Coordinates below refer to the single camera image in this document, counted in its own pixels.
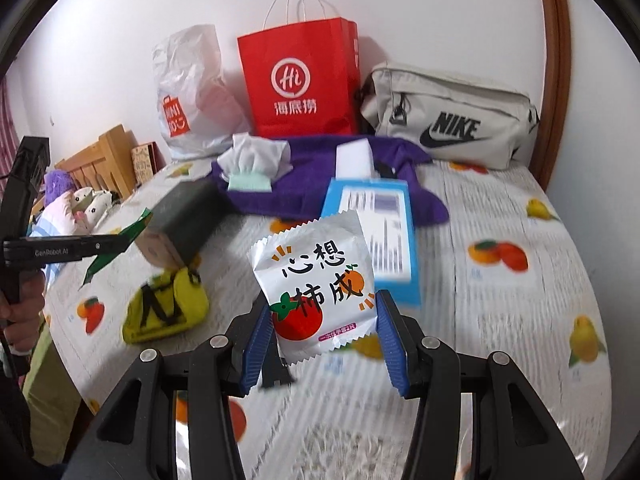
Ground yellow pouch black strap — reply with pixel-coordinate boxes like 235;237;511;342
121;265;210;346

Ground white persimmon print packet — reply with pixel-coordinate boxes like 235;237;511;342
247;209;378;367

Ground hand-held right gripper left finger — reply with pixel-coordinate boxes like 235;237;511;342
75;302;275;480

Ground dark green box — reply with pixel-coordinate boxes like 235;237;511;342
135;178;232;268

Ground red paper bag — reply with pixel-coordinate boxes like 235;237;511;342
236;0;362;138

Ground white sponge block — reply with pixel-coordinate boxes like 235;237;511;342
334;140;378;181

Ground plush toys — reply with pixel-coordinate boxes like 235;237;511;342
65;187;118;233

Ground green tissue pack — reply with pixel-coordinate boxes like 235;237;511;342
217;132;293;195

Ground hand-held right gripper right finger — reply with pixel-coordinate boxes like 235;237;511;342
375;290;586;480

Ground grey waist bag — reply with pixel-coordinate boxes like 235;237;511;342
356;61;542;170

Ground wooden headboard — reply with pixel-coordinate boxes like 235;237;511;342
54;125;138;201

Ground fruit print tablecloth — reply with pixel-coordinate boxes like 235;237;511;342
42;160;613;480

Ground white plastic shopping bag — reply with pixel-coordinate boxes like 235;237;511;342
151;23;251;162

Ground purple plush toy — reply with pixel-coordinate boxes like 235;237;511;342
44;169;76;208

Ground brown patterned book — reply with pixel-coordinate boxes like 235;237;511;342
131;142;166;183

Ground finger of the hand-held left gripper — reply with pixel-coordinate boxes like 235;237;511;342
97;208;153;260
80;255;123;288

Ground person's left hand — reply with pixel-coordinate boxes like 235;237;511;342
0;272;48;356

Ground purple towel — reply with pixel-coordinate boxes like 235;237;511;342
209;135;450;228

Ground green bedsheet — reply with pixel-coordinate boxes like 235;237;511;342
25;320;86;441

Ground blue box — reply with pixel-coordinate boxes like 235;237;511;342
320;177;422;308

